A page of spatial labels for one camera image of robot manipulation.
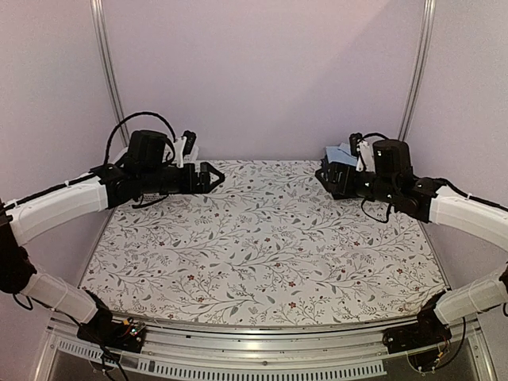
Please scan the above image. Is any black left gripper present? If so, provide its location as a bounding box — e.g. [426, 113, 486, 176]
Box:
[140, 161, 225, 194]

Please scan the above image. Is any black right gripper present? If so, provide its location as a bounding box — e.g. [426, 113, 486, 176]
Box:
[317, 161, 398, 205]

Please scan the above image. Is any light blue long sleeve shirt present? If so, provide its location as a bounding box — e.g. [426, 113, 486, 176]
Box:
[325, 143, 358, 167]

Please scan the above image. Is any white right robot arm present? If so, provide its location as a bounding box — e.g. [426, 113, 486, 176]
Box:
[315, 164, 507, 346]

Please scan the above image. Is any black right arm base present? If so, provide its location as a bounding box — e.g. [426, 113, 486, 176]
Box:
[382, 291, 452, 372]

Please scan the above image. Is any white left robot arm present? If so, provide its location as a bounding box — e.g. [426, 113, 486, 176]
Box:
[1, 162, 225, 344]

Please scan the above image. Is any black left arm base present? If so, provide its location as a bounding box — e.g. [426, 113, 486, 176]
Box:
[77, 307, 146, 353]

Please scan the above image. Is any white plastic laundry basket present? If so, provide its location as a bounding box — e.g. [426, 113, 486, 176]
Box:
[114, 143, 199, 198]

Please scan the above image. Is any floral patterned table cloth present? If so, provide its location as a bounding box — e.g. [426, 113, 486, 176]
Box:
[81, 161, 447, 327]

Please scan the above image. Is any perforated metal front panel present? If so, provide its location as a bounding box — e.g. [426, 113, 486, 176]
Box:
[54, 337, 387, 380]

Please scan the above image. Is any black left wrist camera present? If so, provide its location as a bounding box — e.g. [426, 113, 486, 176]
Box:
[124, 130, 170, 173]

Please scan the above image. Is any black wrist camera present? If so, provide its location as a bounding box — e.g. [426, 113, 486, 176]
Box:
[372, 139, 413, 177]
[124, 130, 170, 173]

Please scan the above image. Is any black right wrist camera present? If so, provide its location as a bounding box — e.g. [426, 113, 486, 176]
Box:
[372, 139, 413, 177]

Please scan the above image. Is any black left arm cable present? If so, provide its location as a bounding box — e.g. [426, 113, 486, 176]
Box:
[103, 112, 198, 167]

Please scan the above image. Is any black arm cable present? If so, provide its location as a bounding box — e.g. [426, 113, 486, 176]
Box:
[103, 112, 198, 167]
[432, 317, 468, 370]

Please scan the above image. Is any aluminium front rail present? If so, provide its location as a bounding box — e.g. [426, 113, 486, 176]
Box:
[45, 305, 481, 363]

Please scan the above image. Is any right aluminium frame post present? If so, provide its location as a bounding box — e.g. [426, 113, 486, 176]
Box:
[398, 0, 437, 140]

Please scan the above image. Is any aluminium frame post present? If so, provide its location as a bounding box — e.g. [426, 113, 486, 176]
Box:
[89, 0, 128, 120]
[398, 0, 437, 140]

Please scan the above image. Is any left aluminium frame post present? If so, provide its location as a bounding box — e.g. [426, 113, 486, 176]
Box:
[89, 0, 128, 120]

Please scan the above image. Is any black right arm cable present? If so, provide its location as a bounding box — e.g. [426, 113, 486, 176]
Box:
[432, 317, 468, 370]

